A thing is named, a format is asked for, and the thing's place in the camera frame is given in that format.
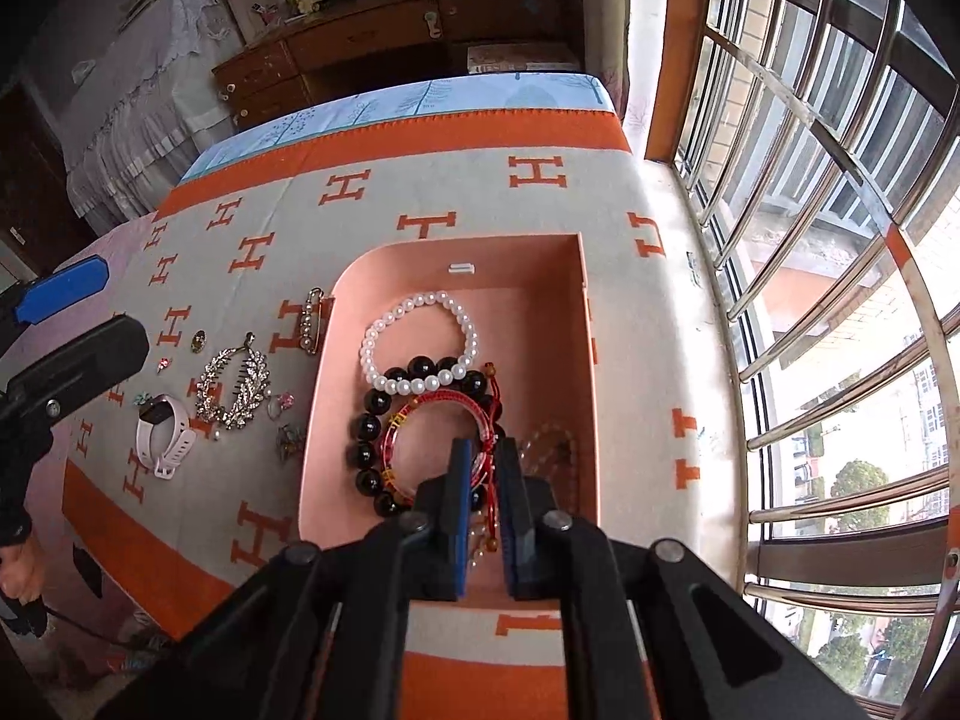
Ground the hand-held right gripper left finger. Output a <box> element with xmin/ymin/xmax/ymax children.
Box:
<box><xmin>124</xmin><ymin>439</ymin><xmax>473</xmax><ymax>720</ymax></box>

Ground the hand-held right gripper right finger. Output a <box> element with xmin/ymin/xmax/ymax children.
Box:
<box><xmin>495</xmin><ymin>436</ymin><xmax>863</xmax><ymax>720</ymax></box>

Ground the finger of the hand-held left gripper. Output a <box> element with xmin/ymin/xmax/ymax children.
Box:
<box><xmin>0</xmin><ymin>315</ymin><xmax>151</xmax><ymax>421</ymax></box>
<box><xmin>0</xmin><ymin>255</ymin><xmax>111</xmax><ymax>327</ymax></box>

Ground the translucent bead bracelet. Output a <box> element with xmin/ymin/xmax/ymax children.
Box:
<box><xmin>517</xmin><ymin>424</ymin><xmax>578</xmax><ymax>511</ymax></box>

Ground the red string bracelet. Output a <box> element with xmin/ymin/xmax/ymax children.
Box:
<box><xmin>381</xmin><ymin>388</ymin><xmax>505</xmax><ymax>541</ymax></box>

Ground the black bead bracelet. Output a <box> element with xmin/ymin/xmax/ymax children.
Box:
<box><xmin>346</xmin><ymin>356</ymin><xmax>511</xmax><ymax>518</ymax></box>

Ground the silver leaf hair comb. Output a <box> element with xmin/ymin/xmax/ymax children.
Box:
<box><xmin>193</xmin><ymin>334</ymin><xmax>272</xmax><ymax>432</ymax></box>

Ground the white pearl bracelet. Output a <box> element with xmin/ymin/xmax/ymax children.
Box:
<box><xmin>360</xmin><ymin>291</ymin><xmax>479</xmax><ymax>395</ymax></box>

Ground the pink jewelry box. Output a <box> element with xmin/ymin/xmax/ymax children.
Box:
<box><xmin>298</xmin><ymin>234</ymin><xmax>601</xmax><ymax>602</ymax></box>

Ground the pearl safety pin brooch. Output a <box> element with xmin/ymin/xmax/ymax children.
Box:
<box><xmin>298</xmin><ymin>286</ymin><xmax>327</xmax><ymax>352</ymax></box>

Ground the person's left hand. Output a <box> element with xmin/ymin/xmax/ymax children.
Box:
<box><xmin>0</xmin><ymin>536</ymin><xmax>47</xmax><ymax>620</ymax></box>

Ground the pink bed sheet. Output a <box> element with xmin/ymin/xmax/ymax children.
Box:
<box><xmin>0</xmin><ymin>217</ymin><xmax>226</xmax><ymax>691</ymax></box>

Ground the white lace covered furniture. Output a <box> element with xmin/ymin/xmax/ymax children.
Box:
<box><xmin>64</xmin><ymin>0</ymin><xmax>245</xmax><ymax>233</ymax></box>

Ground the orange patterned blanket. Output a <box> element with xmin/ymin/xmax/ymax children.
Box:
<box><xmin>60</xmin><ymin>109</ymin><xmax>751</xmax><ymax>720</ymax></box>

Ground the wooden desk with drawers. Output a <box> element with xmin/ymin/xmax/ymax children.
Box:
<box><xmin>212</xmin><ymin>0</ymin><xmax>586</xmax><ymax>132</ymax></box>

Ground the stack of books under desk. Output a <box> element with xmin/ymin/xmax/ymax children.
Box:
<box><xmin>466</xmin><ymin>41</ymin><xmax>582</xmax><ymax>76</ymax></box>

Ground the metal window grille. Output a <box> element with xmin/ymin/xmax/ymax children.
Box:
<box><xmin>675</xmin><ymin>0</ymin><xmax>960</xmax><ymax>720</ymax></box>

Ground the pale curtain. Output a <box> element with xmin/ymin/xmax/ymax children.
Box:
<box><xmin>581</xmin><ymin>0</ymin><xmax>657</xmax><ymax>158</ymax></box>

